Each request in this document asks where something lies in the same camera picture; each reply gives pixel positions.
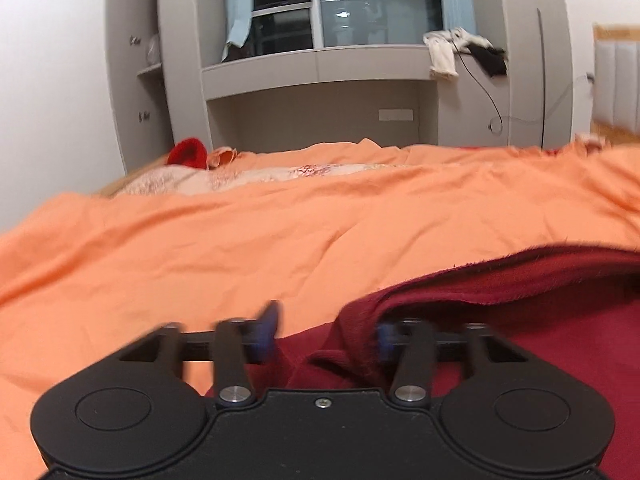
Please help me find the dark red long-sleeve shirt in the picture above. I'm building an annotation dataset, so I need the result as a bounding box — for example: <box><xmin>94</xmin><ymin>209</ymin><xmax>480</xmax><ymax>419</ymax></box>
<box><xmin>200</xmin><ymin>244</ymin><xmax>640</xmax><ymax>466</ymax></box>

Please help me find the white garment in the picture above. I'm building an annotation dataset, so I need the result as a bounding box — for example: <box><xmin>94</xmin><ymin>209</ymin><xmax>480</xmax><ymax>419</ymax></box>
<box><xmin>422</xmin><ymin>27</ymin><xmax>493</xmax><ymax>81</ymax></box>

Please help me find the small peach cloth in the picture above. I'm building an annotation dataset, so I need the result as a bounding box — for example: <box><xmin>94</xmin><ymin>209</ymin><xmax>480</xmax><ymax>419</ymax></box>
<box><xmin>207</xmin><ymin>147</ymin><xmax>240</xmax><ymax>170</ymax></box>

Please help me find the wooden bed frame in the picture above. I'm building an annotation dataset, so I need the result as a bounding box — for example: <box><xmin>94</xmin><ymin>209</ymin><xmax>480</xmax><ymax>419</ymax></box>
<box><xmin>92</xmin><ymin>172</ymin><xmax>136</xmax><ymax>197</ymax></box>

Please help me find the large window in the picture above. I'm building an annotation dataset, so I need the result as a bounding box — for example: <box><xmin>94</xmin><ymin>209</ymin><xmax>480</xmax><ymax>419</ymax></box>
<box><xmin>250</xmin><ymin>0</ymin><xmax>446</xmax><ymax>56</ymax></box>

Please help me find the grey closed wardrobe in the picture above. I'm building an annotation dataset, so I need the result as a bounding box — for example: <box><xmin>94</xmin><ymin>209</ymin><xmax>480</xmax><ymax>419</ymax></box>
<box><xmin>437</xmin><ymin>0</ymin><xmax>573</xmax><ymax>151</ymax></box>

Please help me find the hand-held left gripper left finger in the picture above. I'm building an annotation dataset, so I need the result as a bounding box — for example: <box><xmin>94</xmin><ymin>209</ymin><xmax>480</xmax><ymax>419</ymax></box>
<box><xmin>117</xmin><ymin>300</ymin><xmax>282</xmax><ymax>407</ymax></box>

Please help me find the grey wardrobe door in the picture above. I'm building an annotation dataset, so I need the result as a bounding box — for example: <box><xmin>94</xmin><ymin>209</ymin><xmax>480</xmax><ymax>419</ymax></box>
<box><xmin>105</xmin><ymin>0</ymin><xmax>168</xmax><ymax>173</ymax></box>

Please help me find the black garment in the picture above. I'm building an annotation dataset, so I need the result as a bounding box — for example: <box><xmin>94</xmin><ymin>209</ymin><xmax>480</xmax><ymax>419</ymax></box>
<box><xmin>467</xmin><ymin>45</ymin><xmax>508</xmax><ymax>78</ymax></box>

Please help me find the grey padded wooden headboard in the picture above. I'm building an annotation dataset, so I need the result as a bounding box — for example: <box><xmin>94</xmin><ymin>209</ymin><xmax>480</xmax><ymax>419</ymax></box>
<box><xmin>592</xmin><ymin>22</ymin><xmax>640</xmax><ymax>136</ymax></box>

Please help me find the red plush item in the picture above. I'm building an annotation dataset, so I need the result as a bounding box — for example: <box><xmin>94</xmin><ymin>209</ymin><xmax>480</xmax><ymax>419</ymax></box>
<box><xmin>166</xmin><ymin>138</ymin><xmax>208</xmax><ymax>170</ymax></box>

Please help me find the grey open wardrobe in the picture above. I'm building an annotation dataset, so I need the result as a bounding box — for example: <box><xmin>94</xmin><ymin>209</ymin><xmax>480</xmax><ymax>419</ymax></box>
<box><xmin>131</xmin><ymin>0</ymin><xmax>236</xmax><ymax>162</ymax></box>

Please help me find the floral bed sheet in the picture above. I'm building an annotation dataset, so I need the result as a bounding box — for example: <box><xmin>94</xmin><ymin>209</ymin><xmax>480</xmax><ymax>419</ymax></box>
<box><xmin>112</xmin><ymin>162</ymin><xmax>381</xmax><ymax>198</ymax></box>

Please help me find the orange blanket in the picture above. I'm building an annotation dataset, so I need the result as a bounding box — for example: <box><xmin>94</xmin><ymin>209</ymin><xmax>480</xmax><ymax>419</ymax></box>
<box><xmin>0</xmin><ymin>132</ymin><xmax>640</xmax><ymax>480</ymax></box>

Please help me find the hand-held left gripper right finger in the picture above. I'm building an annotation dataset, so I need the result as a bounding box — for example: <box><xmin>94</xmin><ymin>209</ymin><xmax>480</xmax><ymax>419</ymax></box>
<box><xmin>376</xmin><ymin>317</ymin><xmax>532</xmax><ymax>406</ymax></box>

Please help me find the black cable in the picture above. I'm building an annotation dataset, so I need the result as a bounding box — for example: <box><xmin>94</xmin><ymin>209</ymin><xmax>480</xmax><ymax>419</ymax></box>
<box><xmin>452</xmin><ymin>42</ymin><xmax>596</xmax><ymax>136</ymax></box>

